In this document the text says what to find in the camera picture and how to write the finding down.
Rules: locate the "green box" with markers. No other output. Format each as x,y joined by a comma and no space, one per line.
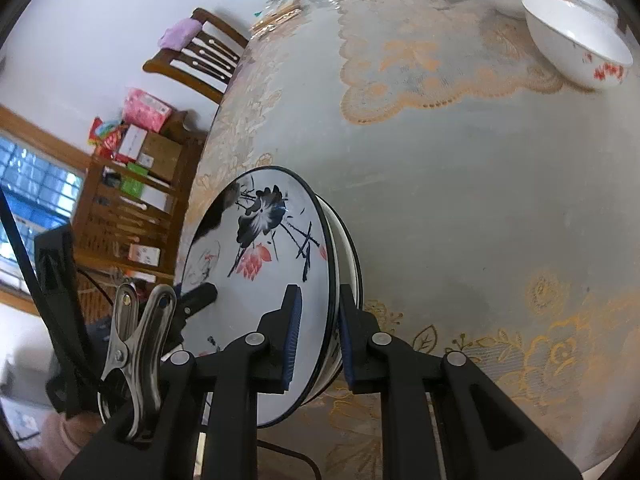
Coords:
135,180

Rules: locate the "clear snack packets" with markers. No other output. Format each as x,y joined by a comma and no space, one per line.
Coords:
277,20

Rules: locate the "cardboard box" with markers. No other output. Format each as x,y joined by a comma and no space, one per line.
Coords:
162,155

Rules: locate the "lotus painted plate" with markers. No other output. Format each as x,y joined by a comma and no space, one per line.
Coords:
260,240

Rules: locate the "pink flowered tissue bundle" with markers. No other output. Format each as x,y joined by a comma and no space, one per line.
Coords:
147,110

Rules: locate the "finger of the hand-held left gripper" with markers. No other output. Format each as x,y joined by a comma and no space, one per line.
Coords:
197,297

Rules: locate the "white plate with black lettering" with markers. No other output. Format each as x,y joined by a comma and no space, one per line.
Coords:
340,260

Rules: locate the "metal spring clamp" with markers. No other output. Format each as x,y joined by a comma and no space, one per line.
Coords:
140,350

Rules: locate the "purple cloth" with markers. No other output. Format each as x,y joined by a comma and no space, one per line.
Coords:
180,34

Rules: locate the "wooden shelf with boxes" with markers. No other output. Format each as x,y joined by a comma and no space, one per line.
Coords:
130,230

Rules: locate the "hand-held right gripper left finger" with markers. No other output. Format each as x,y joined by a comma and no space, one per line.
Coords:
292,340

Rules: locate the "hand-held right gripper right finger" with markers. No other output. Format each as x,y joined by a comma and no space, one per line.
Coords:
345,340

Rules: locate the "red snack bag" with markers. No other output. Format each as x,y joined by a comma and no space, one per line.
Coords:
107,140

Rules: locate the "scalloped lace doily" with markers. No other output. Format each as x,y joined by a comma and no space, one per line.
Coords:
425,60

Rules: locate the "large white red-flower bowl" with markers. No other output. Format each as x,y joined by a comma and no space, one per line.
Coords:
575,40

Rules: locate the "window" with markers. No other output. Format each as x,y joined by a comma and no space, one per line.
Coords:
35,185

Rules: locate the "white box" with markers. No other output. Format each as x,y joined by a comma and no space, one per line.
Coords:
132,142

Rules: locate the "wooden chair with purple cloth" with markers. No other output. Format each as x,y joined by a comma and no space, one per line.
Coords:
200,67

